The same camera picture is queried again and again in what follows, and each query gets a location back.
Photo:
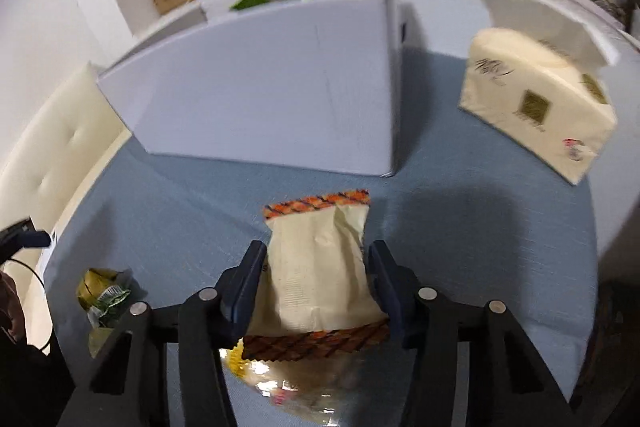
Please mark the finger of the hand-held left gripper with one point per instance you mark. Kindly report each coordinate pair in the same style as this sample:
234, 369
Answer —
27, 238

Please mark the small olive candy wrapper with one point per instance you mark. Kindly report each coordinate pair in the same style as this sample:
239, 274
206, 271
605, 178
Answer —
102, 294

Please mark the cream packet with orange edges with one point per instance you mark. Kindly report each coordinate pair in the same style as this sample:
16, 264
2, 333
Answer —
320, 267

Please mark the person's left hand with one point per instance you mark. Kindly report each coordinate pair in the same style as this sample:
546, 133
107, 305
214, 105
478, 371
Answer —
9, 307

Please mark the cream sofa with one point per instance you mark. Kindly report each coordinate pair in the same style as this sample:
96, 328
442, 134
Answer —
55, 147

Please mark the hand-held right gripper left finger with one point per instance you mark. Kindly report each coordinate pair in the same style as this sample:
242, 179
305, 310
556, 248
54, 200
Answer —
240, 292

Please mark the cream tissue pack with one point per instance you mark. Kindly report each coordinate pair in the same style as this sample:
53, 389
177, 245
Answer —
525, 87

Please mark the clear cracker packet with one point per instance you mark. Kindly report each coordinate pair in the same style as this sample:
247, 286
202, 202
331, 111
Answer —
300, 387

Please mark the white cardboard box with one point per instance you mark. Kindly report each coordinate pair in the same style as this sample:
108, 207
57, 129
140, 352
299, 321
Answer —
250, 82

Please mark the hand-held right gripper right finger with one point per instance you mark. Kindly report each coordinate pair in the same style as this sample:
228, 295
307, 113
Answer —
392, 292

